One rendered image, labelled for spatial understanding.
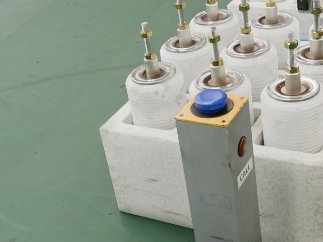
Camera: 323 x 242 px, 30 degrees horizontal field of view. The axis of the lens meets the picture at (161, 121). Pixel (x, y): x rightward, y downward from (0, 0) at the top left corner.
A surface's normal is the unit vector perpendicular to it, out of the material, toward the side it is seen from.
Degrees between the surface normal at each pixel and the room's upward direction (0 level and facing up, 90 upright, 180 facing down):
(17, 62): 0
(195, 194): 90
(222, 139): 90
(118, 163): 90
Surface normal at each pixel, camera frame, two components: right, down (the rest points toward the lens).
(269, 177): -0.47, 0.51
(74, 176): -0.15, -0.85
